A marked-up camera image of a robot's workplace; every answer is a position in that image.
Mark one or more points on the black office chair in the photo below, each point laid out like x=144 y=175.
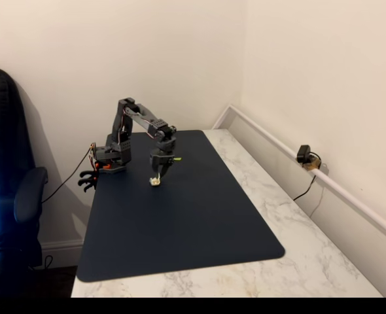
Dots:
x=13 y=163

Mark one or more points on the black and orange table clamp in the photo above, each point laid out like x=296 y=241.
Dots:
x=88 y=180

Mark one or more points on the white wall rail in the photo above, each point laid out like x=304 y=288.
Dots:
x=327 y=180

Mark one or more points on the tan webcam mount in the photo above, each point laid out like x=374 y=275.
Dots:
x=312 y=164

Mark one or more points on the black webcam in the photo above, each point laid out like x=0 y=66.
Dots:
x=303 y=153

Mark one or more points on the dark blue desk mat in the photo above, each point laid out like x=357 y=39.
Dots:
x=180 y=222

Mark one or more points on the white baseboard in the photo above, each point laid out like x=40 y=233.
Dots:
x=62 y=250

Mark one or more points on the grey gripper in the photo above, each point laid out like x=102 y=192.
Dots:
x=159 y=160

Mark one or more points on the grey robot arm with base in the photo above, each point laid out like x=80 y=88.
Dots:
x=117 y=137

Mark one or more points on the white plastic clip object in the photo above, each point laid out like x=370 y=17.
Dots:
x=155 y=182

